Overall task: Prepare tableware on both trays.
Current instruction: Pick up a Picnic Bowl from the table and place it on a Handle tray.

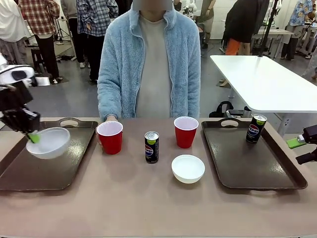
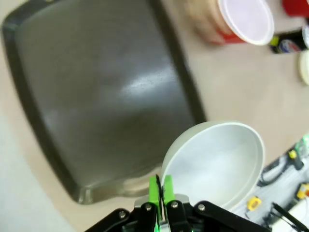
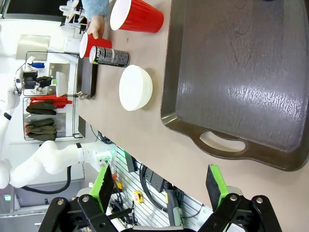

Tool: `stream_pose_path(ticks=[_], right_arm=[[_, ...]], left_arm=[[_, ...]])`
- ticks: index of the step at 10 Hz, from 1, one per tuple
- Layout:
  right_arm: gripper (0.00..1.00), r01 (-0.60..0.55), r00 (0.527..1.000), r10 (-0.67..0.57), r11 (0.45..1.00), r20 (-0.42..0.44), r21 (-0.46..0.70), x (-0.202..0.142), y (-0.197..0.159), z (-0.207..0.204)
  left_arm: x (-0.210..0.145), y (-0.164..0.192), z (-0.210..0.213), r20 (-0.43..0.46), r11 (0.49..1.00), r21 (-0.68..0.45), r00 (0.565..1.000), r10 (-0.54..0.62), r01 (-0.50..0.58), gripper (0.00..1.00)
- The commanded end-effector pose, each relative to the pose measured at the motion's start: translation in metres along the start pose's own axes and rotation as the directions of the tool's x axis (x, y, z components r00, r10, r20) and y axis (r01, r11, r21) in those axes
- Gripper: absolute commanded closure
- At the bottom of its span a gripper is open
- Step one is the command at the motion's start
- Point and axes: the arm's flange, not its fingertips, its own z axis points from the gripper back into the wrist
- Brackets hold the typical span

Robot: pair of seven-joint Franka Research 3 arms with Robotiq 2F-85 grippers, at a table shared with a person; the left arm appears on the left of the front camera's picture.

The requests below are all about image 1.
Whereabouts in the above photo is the bystander in white shirt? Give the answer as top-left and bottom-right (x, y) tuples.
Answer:
(0, 0), (31, 65)

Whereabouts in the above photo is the person in blue fleece jacket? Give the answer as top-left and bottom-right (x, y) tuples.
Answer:
(97, 0), (202, 122)

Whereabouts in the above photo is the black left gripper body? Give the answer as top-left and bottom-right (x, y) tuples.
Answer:
(0, 81), (34, 114)

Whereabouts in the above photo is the white box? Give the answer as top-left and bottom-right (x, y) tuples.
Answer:
(35, 76), (52, 87)

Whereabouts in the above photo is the black stand pole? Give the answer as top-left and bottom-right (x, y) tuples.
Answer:
(258, 0), (280, 58)

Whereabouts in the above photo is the person's right forearm blue sleeve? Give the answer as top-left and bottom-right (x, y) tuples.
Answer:
(97, 71), (122, 120)

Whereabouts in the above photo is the black bag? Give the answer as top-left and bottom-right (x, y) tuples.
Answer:
(209, 101), (235, 119)

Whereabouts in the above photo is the black tripod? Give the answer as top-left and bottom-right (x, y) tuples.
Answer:
(53, 17), (76, 61)

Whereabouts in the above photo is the bystander in khaki clothes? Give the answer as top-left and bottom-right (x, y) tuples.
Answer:
(199, 0), (219, 50)

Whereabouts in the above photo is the bystander in red plaid shirt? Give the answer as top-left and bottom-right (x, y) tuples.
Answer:
(18, 0), (60, 84)

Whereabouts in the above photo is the black stool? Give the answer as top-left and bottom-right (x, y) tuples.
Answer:
(30, 48), (45, 74)

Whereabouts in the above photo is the bystander in black, orange trousers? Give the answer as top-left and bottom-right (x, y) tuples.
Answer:
(222, 0), (270, 56)

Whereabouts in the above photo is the red plastic party cup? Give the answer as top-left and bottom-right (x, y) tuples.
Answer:
(173, 116), (200, 149)
(96, 121), (124, 155)

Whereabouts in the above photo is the person's right hand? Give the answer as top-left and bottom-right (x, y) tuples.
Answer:
(102, 114), (119, 123)

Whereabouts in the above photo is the black Pepsi can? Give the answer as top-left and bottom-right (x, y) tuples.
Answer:
(144, 131), (160, 165)
(245, 114), (267, 145)

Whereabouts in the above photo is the white workbench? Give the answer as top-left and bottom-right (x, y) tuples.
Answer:
(256, 26), (296, 59)

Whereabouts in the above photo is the bystander in blue plaid shirt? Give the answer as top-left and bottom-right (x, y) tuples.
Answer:
(76, 0), (119, 82)

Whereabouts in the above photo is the white folding table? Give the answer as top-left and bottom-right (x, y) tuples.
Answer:
(210, 55), (317, 136)

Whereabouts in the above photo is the person's left forearm blue sleeve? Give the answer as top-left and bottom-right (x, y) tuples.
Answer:
(170, 71), (202, 119)

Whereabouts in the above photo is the brown plastic serving tray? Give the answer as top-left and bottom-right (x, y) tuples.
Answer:
(201, 117), (309, 197)
(0, 117), (100, 192)

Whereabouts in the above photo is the white plastic bowl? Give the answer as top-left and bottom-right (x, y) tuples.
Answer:
(171, 154), (206, 184)
(25, 126), (71, 160)

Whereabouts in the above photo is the bystander in floral shirt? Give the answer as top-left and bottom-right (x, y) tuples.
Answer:
(280, 0), (313, 61)

